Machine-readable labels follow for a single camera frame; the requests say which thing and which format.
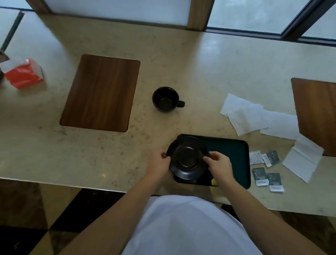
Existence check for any person's left hand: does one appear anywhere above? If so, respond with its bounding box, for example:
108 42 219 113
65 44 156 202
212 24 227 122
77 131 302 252
145 151 172 182

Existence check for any person's right hand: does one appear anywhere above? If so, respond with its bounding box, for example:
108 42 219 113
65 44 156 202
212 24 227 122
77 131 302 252
203 151 235 184

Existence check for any black saucer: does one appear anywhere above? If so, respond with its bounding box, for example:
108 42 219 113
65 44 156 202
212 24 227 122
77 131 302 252
166 137 210 181

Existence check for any person's right forearm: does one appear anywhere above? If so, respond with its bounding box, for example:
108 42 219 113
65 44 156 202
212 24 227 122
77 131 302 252
216 175 327 255

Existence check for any person's left forearm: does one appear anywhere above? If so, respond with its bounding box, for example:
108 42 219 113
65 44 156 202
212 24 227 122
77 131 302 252
59 173 164 255

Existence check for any dark green tray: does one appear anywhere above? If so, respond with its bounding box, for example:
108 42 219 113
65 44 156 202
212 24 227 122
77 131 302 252
173 134 251 190

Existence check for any white sachet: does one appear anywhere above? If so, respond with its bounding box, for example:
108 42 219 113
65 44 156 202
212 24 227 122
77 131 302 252
249 150 265 165

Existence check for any dark sachet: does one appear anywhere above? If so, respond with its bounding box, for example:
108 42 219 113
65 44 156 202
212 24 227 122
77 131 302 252
252 167 269 187
262 150 281 168
266 173 285 193

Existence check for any black mug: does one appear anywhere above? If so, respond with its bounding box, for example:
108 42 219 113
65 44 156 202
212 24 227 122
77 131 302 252
152 87 185 113

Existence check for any white paper napkin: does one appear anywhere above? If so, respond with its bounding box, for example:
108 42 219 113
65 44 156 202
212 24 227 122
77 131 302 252
282 135 325 183
220 93 271 136
260 110 301 140

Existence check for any person's white shirt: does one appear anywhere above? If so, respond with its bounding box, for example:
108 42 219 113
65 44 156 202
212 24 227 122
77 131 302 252
121 195 263 255

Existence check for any brown wooden placemat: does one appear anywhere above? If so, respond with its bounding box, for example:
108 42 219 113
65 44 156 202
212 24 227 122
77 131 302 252
291 77 336 157
60 54 141 133

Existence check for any red tissue packet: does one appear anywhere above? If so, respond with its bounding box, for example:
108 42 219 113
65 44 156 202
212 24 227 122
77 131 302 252
0 58 44 89

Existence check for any wooden window post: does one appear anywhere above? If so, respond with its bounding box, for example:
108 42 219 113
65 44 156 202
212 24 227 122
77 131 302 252
187 0 215 31

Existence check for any dark window frame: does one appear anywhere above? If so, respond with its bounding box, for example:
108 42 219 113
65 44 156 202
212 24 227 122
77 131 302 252
206 0 336 47

